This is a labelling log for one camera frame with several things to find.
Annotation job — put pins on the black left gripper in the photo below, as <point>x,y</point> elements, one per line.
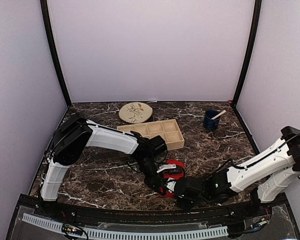
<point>152,181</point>

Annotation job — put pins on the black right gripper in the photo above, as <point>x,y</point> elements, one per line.
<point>185,206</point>

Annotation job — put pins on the red sock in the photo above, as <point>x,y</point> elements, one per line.
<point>167,176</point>

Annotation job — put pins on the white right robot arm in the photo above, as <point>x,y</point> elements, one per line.
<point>279,164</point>

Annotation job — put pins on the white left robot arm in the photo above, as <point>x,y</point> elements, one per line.
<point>77,133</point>

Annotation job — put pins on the wooden compartment tray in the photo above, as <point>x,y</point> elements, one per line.
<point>168,129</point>

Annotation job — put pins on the floral ceramic plate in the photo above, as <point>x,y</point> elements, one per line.
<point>135,112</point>

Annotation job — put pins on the dark blue mug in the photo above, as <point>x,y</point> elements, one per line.
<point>209,123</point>

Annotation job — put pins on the wooden stick in mug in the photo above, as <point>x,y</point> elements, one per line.
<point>219,114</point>

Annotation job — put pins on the black front rail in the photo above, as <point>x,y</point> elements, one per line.
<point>88,215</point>

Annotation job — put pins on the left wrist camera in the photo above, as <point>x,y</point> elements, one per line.
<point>171,169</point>

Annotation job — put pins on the left black frame post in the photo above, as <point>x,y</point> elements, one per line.
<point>53,51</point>

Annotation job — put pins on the black frame post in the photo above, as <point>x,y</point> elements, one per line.
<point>53,51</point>
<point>248,52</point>

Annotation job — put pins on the white slotted cable duct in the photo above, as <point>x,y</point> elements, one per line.
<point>88,233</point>

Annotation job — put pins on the right black frame post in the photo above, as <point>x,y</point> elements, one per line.
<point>248,52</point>

